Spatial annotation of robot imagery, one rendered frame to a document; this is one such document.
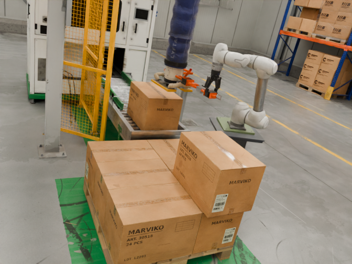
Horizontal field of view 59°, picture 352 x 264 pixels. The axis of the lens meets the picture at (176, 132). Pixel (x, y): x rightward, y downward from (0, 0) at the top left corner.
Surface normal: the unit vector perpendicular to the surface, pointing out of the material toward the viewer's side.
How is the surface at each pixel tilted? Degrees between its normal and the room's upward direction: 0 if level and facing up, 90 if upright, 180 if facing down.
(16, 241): 0
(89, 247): 0
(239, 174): 90
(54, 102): 90
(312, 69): 91
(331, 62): 90
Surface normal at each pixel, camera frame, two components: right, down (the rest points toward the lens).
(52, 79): 0.41, 0.40
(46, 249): 0.18, -0.91
